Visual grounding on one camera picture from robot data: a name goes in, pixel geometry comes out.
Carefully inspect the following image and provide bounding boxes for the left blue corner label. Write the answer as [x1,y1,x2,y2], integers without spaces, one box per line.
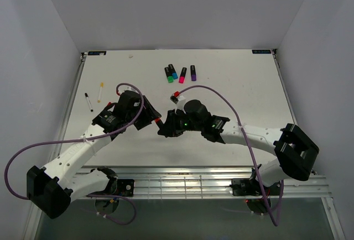
[87,51,107,56]

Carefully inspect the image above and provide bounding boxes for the blue cap black highlighter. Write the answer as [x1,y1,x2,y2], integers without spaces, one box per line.
[168,64,178,80]

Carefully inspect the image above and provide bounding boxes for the yellow cap white marker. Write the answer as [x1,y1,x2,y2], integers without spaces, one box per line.
[97,82,104,103]

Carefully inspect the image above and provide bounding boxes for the black cap white marker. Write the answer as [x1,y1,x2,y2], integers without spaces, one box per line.
[84,92,93,112]

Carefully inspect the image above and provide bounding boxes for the aluminium frame rail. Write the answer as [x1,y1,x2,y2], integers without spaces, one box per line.
[32,166,332,201]

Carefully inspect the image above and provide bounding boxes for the purple cap black highlighter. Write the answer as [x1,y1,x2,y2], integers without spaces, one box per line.
[190,65,197,81]

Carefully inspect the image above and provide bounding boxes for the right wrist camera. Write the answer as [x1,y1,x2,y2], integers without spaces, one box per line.
[170,91,186,115]

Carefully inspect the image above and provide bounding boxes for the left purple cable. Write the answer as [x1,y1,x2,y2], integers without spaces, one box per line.
[4,82,144,226]

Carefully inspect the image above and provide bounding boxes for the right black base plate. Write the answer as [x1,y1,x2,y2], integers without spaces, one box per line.
[230,178,281,196]

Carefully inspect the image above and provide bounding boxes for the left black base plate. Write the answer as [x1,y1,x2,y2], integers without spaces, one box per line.
[85,178,136,198]

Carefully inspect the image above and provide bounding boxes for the pink cap black highlighter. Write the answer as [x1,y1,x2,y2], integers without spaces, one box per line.
[179,67,187,84]

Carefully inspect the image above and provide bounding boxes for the purple cable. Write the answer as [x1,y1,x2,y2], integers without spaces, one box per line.
[4,82,144,226]
[173,85,285,227]

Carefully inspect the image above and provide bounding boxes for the right blue corner label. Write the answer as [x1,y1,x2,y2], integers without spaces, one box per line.
[252,49,272,54]

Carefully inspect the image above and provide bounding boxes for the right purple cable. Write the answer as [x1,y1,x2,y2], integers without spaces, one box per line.
[173,85,285,227]

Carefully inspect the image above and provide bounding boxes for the blue corner label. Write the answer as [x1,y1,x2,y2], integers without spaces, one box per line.
[252,49,272,54]
[87,51,107,56]

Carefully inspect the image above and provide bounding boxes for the green cap black highlighter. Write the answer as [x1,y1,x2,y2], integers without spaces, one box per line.
[164,67,174,83]

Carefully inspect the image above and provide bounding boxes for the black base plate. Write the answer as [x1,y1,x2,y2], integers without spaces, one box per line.
[230,178,281,196]
[85,178,136,198]

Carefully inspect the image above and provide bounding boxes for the orange black highlighter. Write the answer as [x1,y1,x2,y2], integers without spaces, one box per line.
[154,118,164,129]

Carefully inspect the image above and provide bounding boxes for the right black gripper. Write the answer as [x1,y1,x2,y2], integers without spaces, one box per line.
[158,108,203,137]

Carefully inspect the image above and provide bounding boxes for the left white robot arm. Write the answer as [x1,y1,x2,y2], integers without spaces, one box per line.
[27,90,161,219]

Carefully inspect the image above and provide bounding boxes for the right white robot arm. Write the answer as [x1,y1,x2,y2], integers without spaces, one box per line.
[157,100,319,196]

